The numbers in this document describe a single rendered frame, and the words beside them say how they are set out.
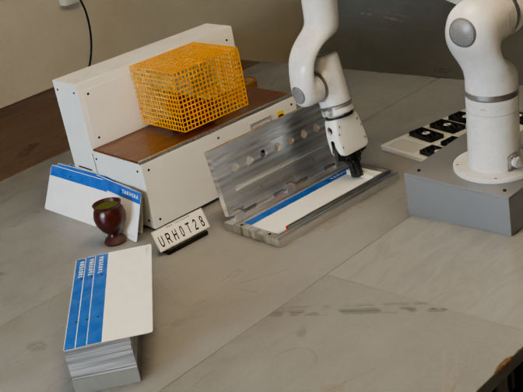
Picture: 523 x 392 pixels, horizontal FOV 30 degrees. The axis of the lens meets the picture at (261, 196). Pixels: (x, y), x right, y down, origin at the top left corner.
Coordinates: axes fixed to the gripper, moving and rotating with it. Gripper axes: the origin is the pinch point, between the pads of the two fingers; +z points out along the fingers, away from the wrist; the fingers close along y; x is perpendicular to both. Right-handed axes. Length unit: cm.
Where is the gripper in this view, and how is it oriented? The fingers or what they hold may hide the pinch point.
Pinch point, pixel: (356, 169)
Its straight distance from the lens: 259.6
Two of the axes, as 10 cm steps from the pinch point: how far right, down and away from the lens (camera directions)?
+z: 3.0, 9.2, 2.3
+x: -6.1, 0.0, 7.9
